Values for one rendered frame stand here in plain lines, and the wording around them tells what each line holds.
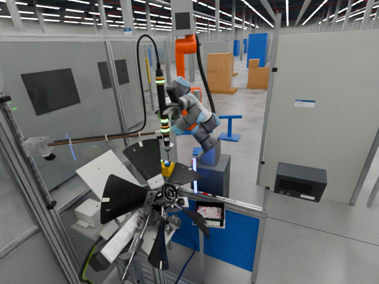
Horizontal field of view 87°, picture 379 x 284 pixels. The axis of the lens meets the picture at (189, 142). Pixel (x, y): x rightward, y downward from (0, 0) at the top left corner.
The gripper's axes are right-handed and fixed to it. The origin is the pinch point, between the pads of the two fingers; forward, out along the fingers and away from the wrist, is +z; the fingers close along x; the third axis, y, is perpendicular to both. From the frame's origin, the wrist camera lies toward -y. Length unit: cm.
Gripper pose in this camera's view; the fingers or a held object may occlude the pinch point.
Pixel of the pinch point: (159, 111)
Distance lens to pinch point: 101.3
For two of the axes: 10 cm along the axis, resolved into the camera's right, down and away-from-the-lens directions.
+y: 0.5, 9.0, 4.3
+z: -4.2, 4.1, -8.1
